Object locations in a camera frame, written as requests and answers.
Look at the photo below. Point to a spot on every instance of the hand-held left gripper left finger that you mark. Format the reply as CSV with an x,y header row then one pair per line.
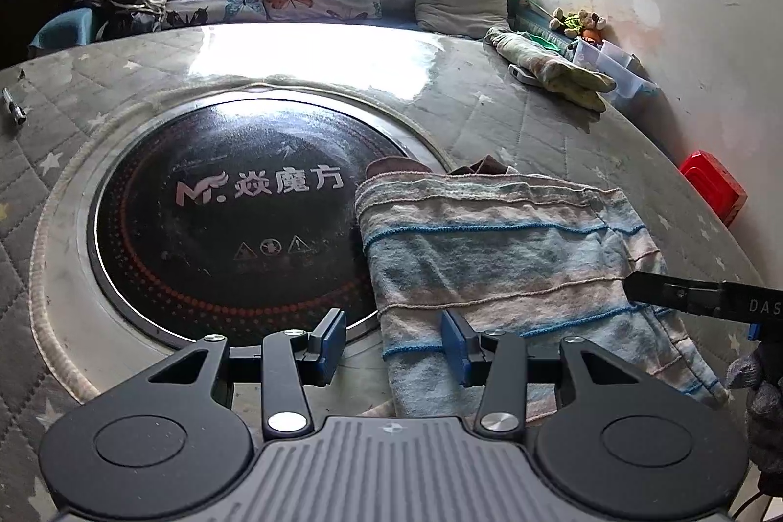
x,y
333,344

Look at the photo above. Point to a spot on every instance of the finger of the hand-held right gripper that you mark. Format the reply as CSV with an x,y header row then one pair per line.
x,y
667,289

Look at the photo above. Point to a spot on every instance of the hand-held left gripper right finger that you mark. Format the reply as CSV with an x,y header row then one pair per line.
x,y
456,348

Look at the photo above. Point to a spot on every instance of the striped blue beige towel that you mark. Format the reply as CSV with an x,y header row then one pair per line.
x,y
489,253

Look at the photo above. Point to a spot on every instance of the person's right hand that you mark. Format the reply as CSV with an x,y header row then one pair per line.
x,y
764,406

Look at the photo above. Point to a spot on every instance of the red plastic stool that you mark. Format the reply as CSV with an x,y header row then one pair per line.
x,y
712,185

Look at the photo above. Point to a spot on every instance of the round black glass heater plate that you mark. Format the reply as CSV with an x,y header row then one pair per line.
x,y
232,204

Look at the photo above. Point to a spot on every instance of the clear plastic storage box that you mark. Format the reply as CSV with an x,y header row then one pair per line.
x,y
590,54
630,75

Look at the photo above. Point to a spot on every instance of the crumpled green beige cloth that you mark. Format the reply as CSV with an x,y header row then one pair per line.
x,y
550,63

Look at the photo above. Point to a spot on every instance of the green plastic object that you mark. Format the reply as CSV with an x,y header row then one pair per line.
x,y
547,39

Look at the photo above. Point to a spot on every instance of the small brown plush toys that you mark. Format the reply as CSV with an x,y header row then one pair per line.
x,y
578,23

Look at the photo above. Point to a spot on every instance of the grey pillow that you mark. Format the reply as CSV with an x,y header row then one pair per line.
x,y
462,2

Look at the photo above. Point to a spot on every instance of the small metal tool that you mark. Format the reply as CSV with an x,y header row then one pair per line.
x,y
13,106

